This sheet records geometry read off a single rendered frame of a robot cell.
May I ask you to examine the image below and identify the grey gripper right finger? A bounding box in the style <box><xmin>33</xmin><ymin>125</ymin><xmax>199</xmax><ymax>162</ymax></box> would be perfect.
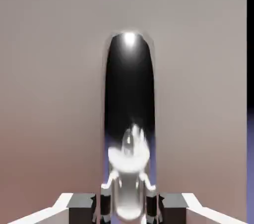
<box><xmin>158</xmin><ymin>192</ymin><xmax>242</xmax><ymax>224</ymax></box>

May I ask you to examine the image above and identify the grey cabinet door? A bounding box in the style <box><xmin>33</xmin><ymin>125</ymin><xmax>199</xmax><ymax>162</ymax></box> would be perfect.
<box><xmin>0</xmin><ymin>0</ymin><xmax>248</xmax><ymax>224</ymax></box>

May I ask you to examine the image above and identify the curved shiny metal door handle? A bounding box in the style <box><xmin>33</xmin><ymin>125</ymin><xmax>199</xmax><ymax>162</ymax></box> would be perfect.
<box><xmin>100</xmin><ymin>28</ymin><xmax>159</xmax><ymax>224</ymax></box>

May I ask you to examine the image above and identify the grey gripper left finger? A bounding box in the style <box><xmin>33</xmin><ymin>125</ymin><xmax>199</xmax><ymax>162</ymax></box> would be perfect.
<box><xmin>5</xmin><ymin>192</ymin><xmax>97</xmax><ymax>224</ymax></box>

